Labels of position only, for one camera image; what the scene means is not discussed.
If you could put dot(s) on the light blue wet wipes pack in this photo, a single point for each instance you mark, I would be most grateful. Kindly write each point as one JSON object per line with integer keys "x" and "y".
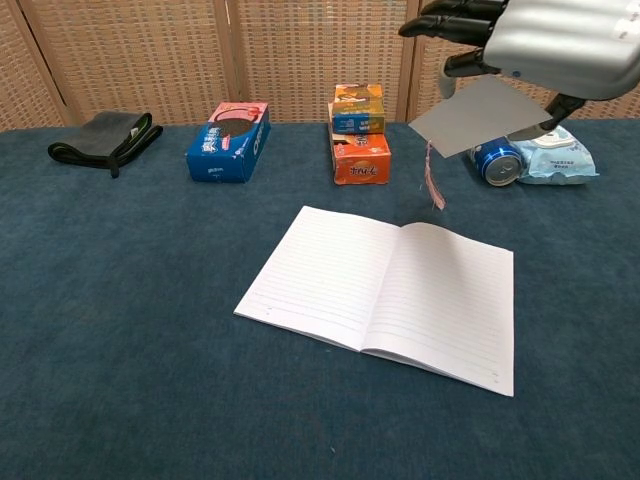
{"x": 560, "y": 155}

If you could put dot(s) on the small yellow blue snack box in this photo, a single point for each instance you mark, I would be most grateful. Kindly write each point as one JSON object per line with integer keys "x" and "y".
{"x": 357, "y": 117}

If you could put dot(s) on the woven folding screen wooden frame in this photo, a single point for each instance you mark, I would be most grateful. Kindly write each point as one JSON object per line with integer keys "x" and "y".
{"x": 200, "y": 55}

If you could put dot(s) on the teal table cloth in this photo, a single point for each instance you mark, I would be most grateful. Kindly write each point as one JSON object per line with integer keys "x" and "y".
{"x": 150, "y": 325}

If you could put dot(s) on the blue and silver drink can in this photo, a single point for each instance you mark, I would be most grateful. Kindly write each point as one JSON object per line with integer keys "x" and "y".
{"x": 497, "y": 162}

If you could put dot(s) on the folded dark cloth green trim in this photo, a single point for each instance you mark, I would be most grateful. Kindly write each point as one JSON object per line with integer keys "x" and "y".
{"x": 102, "y": 140}

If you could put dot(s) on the blue Oreo cookie box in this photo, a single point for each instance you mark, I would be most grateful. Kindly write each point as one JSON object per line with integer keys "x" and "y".
{"x": 227, "y": 150}

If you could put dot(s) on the orange snack box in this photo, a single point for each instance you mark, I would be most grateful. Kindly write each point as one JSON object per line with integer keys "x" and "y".
{"x": 361, "y": 160}

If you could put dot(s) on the open lined white notebook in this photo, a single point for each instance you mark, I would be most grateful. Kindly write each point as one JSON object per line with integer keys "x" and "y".
{"x": 350, "y": 280}

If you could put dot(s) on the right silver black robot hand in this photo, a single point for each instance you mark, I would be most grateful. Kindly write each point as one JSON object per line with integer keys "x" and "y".
{"x": 555, "y": 40}

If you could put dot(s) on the cream and teal bookmark with tassel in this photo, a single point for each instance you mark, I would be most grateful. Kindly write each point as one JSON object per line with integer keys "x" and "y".
{"x": 475, "y": 117}

